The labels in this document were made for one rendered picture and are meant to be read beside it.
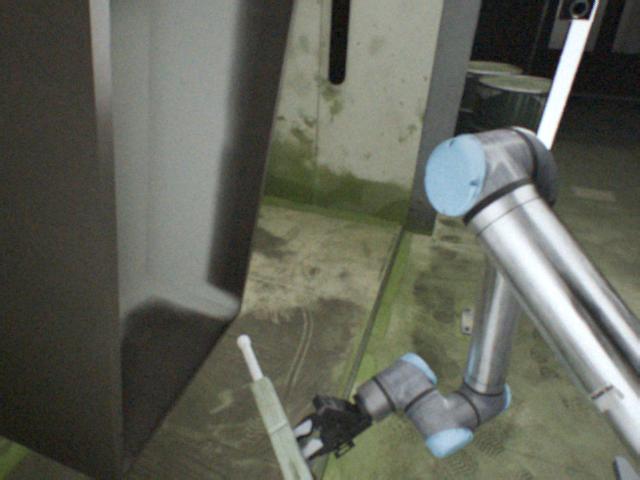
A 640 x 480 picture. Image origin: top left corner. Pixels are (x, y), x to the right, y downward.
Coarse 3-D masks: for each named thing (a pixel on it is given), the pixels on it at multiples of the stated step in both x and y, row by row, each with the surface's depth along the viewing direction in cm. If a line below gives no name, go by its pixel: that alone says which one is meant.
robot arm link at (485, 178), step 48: (480, 144) 62; (528, 144) 66; (432, 192) 68; (480, 192) 61; (528, 192) 60; (480, 240) 64; (528, 240) 58; (576, 240) 59; (528, 288) 58; (576, 288) 55; (576, 336) 55; (624, 336) 52; (576, 384) 58; (624, 384) 51; (624, 432) 52
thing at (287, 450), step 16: (256, 368) 109; (256, 384) 104; (256, 400) 100; (272, 400) 99; (272, 416) 95; (272, 432) 93; (288, 432) 91; (288, 448) 88; (288, 464) 85; (304, 464) 85
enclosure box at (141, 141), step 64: (0, 0) 41; (64, 0) 40; (128, 0) 91; (192, 0) 95; (256, 0) 91; (0, 64) 45; (64, 64) 43; (128, 64) 98; (192, 64) 102; (256, 64) 98; (0, 128) 49; (64, 128) 47; (128, 128) 107; (192, 128) 111; (256, 128) 106; (0, 192) 55; (64, 192) 52; (128, 192) 116; (192, 192) 121; (256, 192) 115; (0, 256) 61; (64, 256) 57; (128, 256) 128; (192, 256) 133; (0, 320) 70; (64, 320) 65; (128, 320) 125; (192, 320) 131; (0, 384) 81; (64, 384) 74; (128, 384) 109; (64, 448) 86; (128, 448) 96
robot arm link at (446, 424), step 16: (416, 400) 92; (432, 400) 92; (448, 400) 94; (464, 400) 93; (416, 416) 92; (432, 416) 90; (448, 416) 90; (464, 416) 91; (432, 432) 89; (448, 432) 88; (464, 432) 88; (432, 448) 89; (448, 448) 87
